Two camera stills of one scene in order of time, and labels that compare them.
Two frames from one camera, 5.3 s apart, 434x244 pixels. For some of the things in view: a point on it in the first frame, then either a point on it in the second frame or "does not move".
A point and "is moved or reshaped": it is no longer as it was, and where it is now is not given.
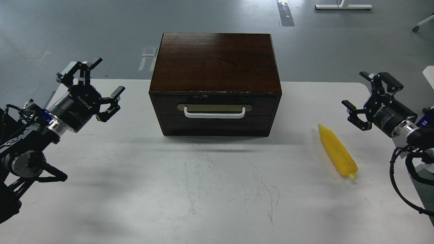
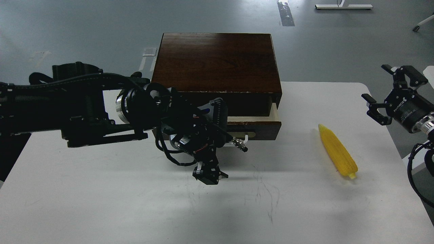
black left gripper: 74,109 → 198,130
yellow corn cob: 338,152 does not move
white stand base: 339,6 does not move
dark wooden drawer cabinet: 213,84 does not move
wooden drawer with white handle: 216,109 is moved or reshaped
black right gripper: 384,112 → 405,106
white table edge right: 428,73 does not move
